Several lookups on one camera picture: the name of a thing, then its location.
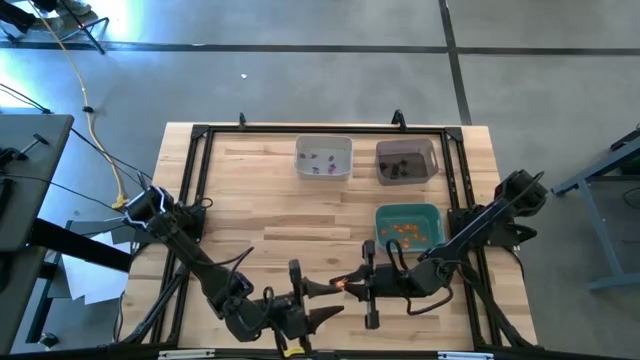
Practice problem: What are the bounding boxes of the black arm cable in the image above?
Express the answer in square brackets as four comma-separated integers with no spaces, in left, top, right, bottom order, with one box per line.
[192,197,277,321]
[383,238,457,317]

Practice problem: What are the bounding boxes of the black aluminium rig frame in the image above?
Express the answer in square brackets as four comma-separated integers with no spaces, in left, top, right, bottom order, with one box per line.
[117,122,539,351]

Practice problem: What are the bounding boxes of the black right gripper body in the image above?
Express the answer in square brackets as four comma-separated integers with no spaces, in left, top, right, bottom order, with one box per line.
[362,239,404,330]

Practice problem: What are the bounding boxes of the grey metal table frame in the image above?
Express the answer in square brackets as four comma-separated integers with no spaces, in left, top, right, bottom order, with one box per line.
[549,124,640,292]

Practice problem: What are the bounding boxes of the black floor stand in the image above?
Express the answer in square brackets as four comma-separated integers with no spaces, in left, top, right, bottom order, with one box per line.
[0,0,110,56]

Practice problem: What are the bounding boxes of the black side table base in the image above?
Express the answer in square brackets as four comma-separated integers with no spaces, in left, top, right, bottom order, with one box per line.
[22,217,134,349]

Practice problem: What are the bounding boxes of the grey side table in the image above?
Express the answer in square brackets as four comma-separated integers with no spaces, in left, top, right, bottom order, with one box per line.
[0,113,75,254]

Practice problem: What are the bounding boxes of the silver bracket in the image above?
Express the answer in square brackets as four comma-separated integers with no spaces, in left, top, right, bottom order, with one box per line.
[157,349,217,360]
[437,351,495,360]

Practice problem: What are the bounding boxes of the yellow extension cable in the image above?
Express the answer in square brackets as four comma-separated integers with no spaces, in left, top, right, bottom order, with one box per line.
[27,0,130,210]

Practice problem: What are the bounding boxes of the grey translucent plastic bin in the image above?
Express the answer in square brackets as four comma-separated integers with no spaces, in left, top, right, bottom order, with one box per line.
[375,138,440,186]

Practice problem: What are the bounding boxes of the white paper sheets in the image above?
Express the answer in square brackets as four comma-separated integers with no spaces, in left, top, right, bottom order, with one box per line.
[59,232,137,306]

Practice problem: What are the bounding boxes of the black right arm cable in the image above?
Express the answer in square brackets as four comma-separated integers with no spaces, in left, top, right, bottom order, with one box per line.
[383,238,457,317]

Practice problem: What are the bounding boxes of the teal plastic bin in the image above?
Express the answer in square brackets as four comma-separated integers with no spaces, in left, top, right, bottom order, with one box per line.
[374,202,446,254]

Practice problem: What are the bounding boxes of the black desk clamp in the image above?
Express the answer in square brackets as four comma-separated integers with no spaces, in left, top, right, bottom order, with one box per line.
[0,132,51,169]

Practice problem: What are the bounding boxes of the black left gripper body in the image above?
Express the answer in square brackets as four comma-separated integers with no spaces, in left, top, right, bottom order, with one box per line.
[259,258,314,357]

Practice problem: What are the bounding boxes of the white plastic bin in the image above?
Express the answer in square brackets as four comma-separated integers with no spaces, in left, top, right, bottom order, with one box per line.
[293,134,354,182]

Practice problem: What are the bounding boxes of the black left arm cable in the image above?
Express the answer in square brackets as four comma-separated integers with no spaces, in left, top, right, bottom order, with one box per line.
[192,197,277,321]

